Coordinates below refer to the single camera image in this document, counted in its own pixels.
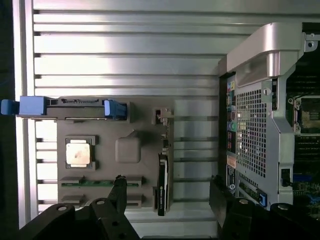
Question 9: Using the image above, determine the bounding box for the green RAM stick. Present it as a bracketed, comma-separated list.
[61, 181, 140, 188]

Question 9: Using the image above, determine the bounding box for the silver CPU chip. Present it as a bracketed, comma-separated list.
[65, 142, 91, 166]

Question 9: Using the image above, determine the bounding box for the green motherboard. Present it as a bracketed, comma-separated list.
[284, 74, 320, 208]

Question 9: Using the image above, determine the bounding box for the grey parts rack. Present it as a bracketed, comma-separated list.
[56, 101, 176, 210]

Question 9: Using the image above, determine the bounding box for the open PC case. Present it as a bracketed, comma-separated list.
[217, 21, 320, 213]

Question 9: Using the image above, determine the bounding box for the CPU socket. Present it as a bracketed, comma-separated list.
[288, 96, 320, 133]

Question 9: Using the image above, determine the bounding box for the hard disk with blue carrier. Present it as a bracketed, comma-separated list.
[1, 96, 128, 118]

